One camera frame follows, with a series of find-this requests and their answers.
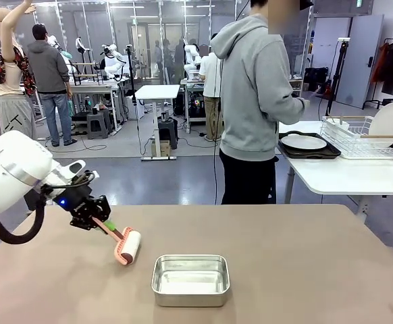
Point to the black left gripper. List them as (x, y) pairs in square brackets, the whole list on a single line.
[(68, 199)]

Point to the pink lint roller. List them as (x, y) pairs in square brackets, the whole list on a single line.
[(130, 244)]

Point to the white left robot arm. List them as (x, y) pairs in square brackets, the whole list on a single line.
[(14, 168)]

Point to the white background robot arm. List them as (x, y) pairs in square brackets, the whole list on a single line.
[(191, 57), (112, 64)]

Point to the person's right forearm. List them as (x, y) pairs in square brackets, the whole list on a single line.
[(291, 111)]

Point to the person's right hand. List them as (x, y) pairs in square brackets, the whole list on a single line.
[(306, 102)]

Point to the grey plastic stool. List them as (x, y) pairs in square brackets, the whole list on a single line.
[(98, 125)]

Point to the cardboard box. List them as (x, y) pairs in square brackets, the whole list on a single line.
[(162, 148)]

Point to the dark plastic stool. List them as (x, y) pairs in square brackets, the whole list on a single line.
[(167, 131)]

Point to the rectangular metal tray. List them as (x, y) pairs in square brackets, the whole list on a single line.
[(189, 299)]

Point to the white standing desk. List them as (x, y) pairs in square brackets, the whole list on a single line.
[(157, 91)]

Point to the person in dark grey hoodie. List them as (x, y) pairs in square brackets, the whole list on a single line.
[(48, 67)]

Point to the beige mannequin with red scarf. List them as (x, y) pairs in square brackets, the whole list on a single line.
[(11, 77)]

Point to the person in white shirt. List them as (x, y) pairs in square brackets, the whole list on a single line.
[(211, 77)]

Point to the wooden shoe rack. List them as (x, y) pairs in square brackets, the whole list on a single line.
[(297, 84)]

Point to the white cutlery holder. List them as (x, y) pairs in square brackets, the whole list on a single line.
[(335, 130)]

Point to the black bags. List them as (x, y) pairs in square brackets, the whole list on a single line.
[(316, 79)]

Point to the white side table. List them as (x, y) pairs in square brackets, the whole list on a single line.
[(352, 175)]

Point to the black light stand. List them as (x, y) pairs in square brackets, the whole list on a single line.
[(343, 47)]

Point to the grey door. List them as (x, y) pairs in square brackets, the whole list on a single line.
[(358, 60)]

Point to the orange red garment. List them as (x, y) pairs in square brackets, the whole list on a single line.
[(380, 64)]

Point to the black camera tripod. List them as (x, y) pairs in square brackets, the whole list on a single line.
[(132, 84)]

